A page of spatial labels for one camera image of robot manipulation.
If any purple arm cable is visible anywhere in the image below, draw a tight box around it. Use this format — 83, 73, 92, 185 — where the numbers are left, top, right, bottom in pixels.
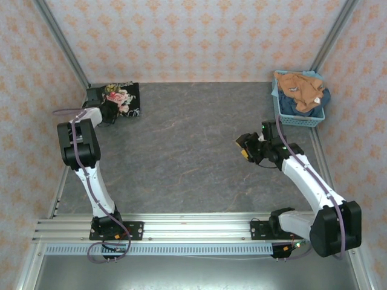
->
275, 115, 347, 261
53, 109, 132, 264

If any black t-shirt with floral print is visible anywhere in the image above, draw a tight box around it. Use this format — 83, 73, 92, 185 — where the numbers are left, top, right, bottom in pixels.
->
102, 81, 143, 119

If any light blue t-shirt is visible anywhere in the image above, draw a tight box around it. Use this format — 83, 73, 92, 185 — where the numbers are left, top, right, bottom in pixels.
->
302, 69, 326, 82

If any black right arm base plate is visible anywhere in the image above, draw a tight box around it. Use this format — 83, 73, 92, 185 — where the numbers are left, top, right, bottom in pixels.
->
250, 220, 304, 241

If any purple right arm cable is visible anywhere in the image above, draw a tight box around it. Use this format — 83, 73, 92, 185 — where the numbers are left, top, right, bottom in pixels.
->
275, 115, 347, 261

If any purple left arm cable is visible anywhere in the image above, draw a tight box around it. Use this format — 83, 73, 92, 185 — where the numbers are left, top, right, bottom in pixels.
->
53, 109, 132, 264

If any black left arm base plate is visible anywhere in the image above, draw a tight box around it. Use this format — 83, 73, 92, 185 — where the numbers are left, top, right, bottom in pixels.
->
89, 222, 143, 241

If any shiny metal sheet panel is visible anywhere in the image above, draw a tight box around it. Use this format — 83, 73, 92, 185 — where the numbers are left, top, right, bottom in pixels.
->
33, 255, 360, 290

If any slotted grey cable duct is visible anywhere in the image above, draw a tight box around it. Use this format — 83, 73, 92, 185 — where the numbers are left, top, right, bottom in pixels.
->
45, 243, 275, 256

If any dark blue t-shirt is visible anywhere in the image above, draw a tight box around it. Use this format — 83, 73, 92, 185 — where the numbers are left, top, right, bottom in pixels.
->
278, 87, 331, 117

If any aluminium mounting rail beam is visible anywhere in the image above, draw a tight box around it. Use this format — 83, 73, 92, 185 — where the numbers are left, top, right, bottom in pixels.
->
32, 213, 362, 242

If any aluminium frame post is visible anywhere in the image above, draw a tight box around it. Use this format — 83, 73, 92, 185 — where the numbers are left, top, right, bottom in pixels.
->
33, 0, 91, 91
311, 0, 359, 72

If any light blue plastic basket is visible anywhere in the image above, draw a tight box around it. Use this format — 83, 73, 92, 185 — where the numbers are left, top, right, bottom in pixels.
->
273, 70, 327, 128

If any orange t-shirt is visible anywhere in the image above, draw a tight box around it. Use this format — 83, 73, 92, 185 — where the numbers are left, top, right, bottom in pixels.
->
277, 71, 325, 112

